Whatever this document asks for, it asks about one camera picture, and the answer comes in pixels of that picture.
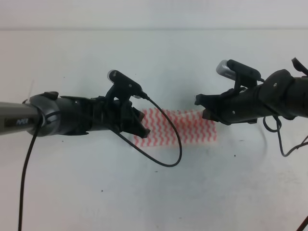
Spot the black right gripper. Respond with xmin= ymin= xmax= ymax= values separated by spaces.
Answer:
xmin=194 ymin=86 xmax=270 ymax=125

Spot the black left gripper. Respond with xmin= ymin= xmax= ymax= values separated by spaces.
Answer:
xmin=61 ymin=96 xmax=150 ymax=139

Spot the pink white wavy striped towel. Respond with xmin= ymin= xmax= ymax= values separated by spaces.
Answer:
xmin=129 ymin=108 xmax=217 ymax=147

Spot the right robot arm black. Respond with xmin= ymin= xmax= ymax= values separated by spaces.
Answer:
xmin=194 ymin=58 xmax=308 ymax=125

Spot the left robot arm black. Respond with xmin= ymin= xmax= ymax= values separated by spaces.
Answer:
xmin=0 ymin=91 xmax=150 ymax=138

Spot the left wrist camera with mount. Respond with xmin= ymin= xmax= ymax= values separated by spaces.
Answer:
xmin=105 ymin=70 xmax=149 ymax=105

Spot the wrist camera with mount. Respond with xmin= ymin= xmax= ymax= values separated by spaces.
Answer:
xmin=105 ymin=70 xmax=149 ymax=105
xmin=216 ymin=59 xmax=265 ymax=89

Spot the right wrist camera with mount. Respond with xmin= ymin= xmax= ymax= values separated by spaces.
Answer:
xmin=216 ymin=59 xmax=265 ymax=89

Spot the black left camera cable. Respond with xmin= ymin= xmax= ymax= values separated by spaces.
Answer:
xmin=18 ymin=92 xmax=183 ymax=231

